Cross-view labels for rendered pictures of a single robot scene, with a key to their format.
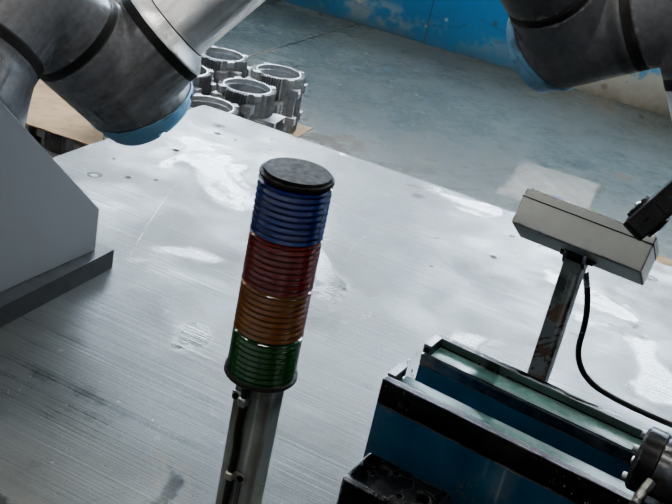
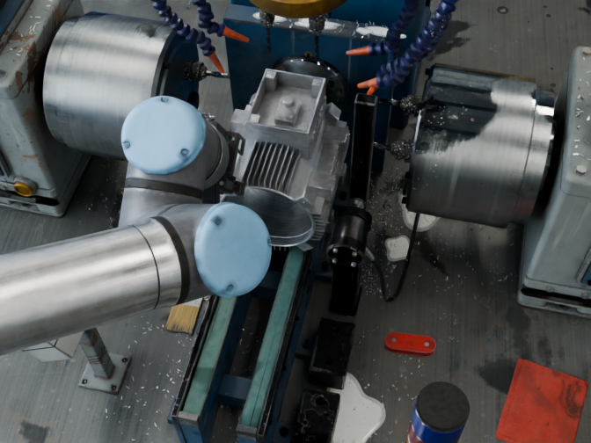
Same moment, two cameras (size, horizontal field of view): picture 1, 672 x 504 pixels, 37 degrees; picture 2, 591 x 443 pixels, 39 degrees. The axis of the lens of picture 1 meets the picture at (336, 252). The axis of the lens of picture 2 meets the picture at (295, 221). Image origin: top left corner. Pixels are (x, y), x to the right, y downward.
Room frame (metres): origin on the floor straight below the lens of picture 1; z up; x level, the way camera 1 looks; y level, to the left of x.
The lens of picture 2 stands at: (0.95, 0.36, 2.10)
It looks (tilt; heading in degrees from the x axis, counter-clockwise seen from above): 55 degrees down; 258
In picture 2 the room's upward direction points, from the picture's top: 2 degrees counter-clockwise
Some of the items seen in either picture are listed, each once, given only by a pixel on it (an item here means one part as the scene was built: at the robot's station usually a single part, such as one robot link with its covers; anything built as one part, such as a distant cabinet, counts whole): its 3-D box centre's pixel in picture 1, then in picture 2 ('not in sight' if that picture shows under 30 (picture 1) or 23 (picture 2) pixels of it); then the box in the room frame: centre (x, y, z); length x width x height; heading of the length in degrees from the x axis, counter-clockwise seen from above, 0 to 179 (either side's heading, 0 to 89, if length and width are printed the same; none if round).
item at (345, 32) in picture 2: not in sight; (315, 80); (0.68, -0.71, 0.97); 0.30 x 0.11 x 0.34; 154
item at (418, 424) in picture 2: (291, 206); (440, 415); (0.72, 0.04, 1.19); 0.06 x 0.06 x 0.04
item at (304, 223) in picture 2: not in sight; (282, 170); (0.80, -0.49, 1.02); 0.20 x 0.19 x 0.19; 63
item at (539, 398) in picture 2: not in sight; (543, 409); (0.46, -0.06, 0.80); 0.15 x 0.12 x 0.01; 54
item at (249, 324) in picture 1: (273, 303); not in sight; (0.72, 0.04, 1.10); 0.06 x 0.06 x 0.04
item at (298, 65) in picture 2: not in sight; (307, 89); (0.71, -0.66, 1.02); 0.15 x 0.02 x 0.15; 154
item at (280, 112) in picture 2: not in sight; (287, 115); (0.78, -0.52, 1.11); 0.12 x 0.11 x 0.07; 63
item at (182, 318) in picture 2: not in sight; (193, 283); (0.98, -0.43, 0.80); 0.21 x 0.05 x 0.01; 65
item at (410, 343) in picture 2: not in sight; (409, 344); (0.64, -0.22, 0.81); 0.09 x 0.03 x 0.02; 158
